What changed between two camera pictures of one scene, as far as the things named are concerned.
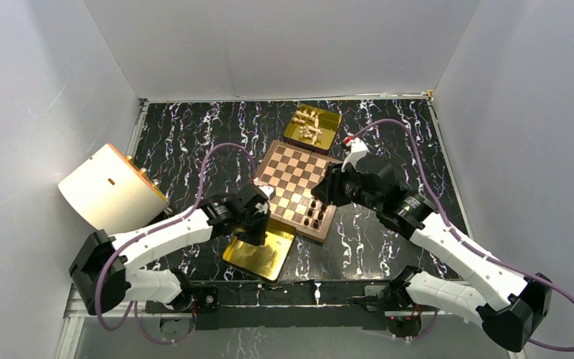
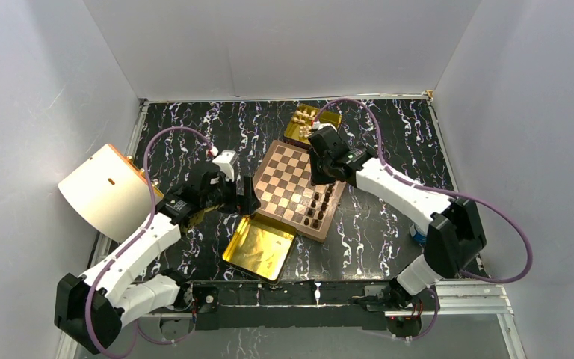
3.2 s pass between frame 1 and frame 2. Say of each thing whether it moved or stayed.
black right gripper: moved
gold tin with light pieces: stayed
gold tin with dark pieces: stayed
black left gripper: moved
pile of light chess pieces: stayed
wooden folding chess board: stayed
